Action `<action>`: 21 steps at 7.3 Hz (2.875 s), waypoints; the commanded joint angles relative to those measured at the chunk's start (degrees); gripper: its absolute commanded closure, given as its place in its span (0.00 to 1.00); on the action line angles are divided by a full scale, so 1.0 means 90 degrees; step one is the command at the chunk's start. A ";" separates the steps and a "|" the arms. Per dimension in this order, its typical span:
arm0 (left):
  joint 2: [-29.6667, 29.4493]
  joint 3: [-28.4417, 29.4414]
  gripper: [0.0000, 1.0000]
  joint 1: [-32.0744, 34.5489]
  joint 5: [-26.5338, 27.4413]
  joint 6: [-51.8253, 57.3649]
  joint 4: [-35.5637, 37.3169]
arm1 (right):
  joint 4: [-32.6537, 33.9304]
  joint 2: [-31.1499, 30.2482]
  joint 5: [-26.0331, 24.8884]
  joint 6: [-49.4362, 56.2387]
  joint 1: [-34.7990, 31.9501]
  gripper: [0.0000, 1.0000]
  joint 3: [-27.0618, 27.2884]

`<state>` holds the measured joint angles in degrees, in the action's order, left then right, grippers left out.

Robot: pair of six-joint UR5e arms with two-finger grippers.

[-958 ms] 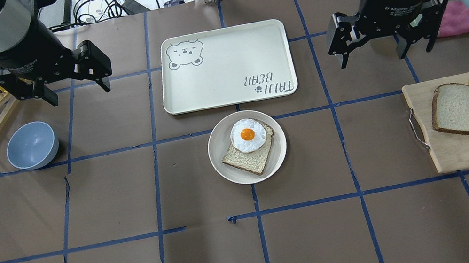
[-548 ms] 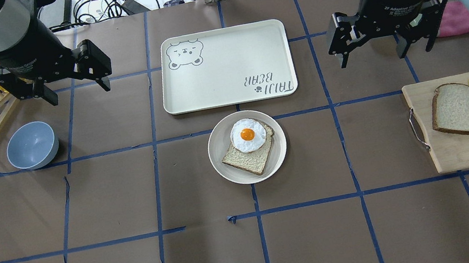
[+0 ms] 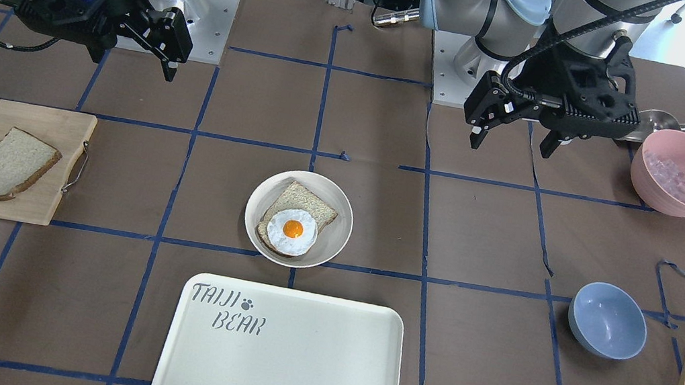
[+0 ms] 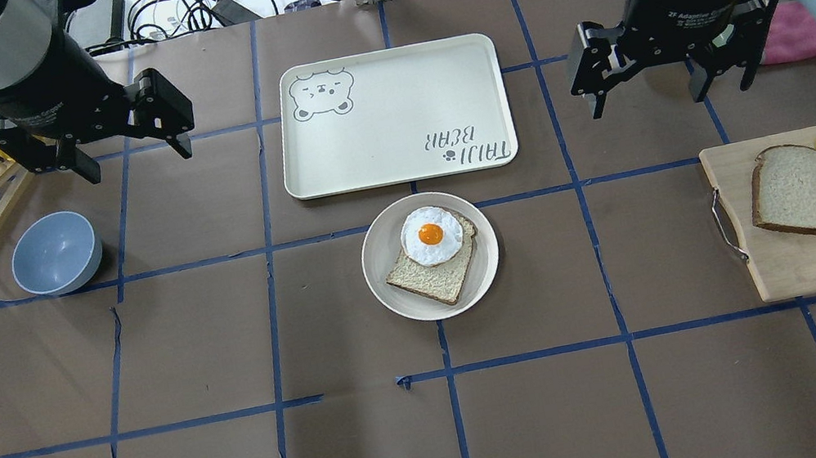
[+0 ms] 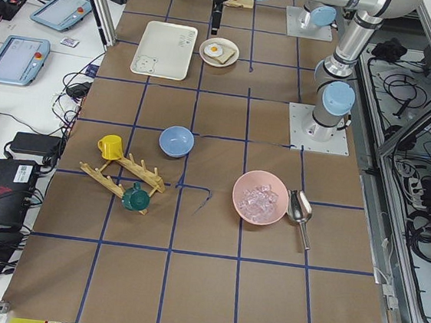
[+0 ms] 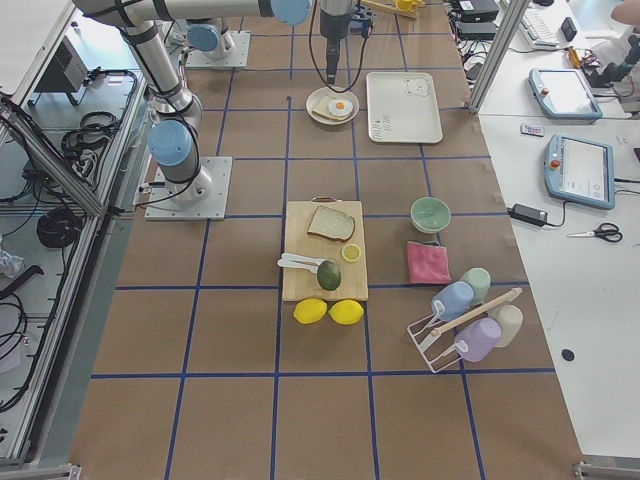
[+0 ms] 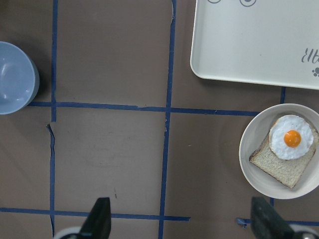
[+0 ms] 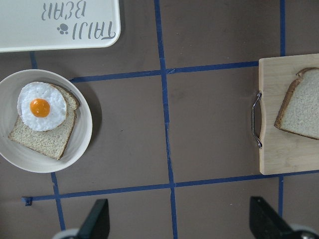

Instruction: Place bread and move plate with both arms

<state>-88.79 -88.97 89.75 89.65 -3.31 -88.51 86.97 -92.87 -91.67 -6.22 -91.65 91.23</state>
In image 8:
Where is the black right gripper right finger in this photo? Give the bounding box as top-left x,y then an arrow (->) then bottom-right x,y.
249,196 -> 294,239

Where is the white round plate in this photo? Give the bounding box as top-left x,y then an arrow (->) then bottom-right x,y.
0,69 -> 93,173

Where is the cream bear serving tray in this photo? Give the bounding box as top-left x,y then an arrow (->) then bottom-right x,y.
0,0 -> 121,52

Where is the wooden cutting board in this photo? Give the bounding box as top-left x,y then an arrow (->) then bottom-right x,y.
258,54 -> 319,175

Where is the fried egg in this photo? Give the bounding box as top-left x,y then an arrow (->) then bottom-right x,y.
17,82 -> 67,131

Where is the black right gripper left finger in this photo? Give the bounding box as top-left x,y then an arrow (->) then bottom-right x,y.
78,199 -> 110,239

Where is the bread slice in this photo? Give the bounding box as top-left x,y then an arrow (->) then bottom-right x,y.
8,84 -> 79,160
274,67 -> 319,140

